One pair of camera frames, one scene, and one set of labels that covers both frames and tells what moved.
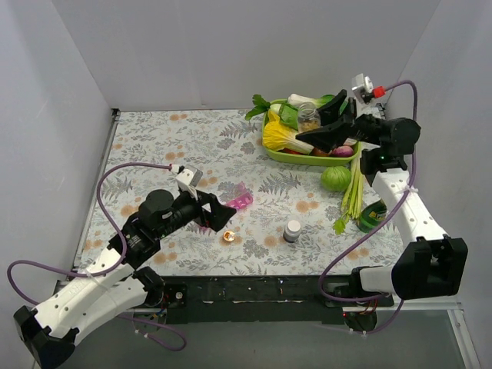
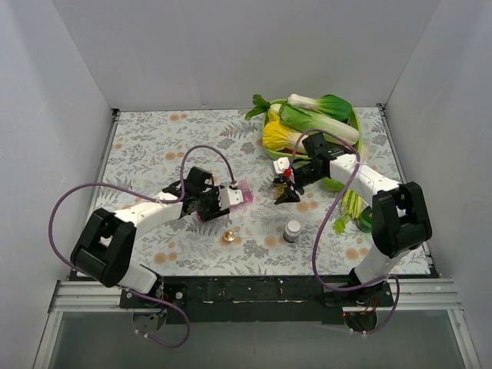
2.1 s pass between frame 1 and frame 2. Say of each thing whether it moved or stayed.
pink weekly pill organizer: stayed
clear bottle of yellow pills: moved
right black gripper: moved
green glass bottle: stayed
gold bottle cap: stayed
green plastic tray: stayed
